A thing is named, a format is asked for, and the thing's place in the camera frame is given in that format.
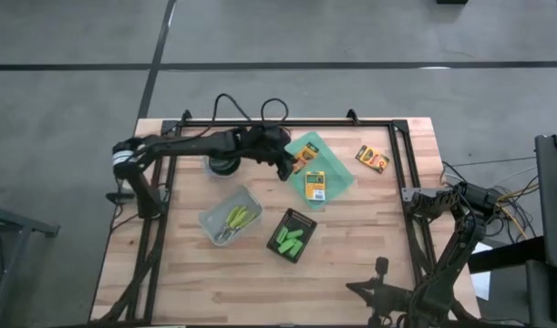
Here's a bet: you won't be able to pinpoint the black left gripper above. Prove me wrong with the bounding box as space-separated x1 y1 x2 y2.
235 128 304 182

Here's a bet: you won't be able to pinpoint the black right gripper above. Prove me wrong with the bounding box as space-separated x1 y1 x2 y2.
346 282 414 316

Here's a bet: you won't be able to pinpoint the yellow Crayola crayon box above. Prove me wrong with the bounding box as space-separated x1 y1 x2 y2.
304 170 327 202
354 144 392 175
292 140 321 176

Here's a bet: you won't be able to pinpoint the teal plastic tray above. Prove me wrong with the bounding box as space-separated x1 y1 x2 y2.
284 130 356 211

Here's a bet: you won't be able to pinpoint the black plastic slotted basket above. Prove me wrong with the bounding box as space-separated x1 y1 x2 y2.
265 207 319 265

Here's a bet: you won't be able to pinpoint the translucent white plastic container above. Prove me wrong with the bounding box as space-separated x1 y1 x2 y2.
197 183 264 248

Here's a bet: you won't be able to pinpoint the white paper sheet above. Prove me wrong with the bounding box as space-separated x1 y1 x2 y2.
469 241 494 302

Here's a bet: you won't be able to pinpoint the dark grey equipment cart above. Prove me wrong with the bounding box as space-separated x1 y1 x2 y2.
526 133 557 328

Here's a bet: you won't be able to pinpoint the grey metal table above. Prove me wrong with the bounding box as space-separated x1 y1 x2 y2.
0 200 61 328

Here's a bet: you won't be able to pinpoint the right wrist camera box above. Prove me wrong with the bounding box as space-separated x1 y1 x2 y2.
375 256 391 286

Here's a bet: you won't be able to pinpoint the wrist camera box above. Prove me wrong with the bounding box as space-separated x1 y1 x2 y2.
375 256 391 286
254 124 291 146

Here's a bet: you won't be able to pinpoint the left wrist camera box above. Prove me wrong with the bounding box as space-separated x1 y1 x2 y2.
254 124 291 146

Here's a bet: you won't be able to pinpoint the black aluminium table frame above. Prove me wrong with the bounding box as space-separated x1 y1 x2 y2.
90 108 482 328

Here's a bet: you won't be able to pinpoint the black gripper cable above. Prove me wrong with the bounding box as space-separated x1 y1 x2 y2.
200 93 253 138
261 97 291 127

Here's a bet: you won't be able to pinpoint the green handled scissors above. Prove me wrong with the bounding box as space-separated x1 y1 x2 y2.
218 204 242 241
227 210 260 241
221 207 250 241

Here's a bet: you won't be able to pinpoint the black cable bundle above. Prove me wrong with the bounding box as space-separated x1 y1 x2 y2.
441 157 539 241

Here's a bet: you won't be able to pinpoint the yellow cable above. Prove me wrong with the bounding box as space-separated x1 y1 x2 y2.
496 175 542 229

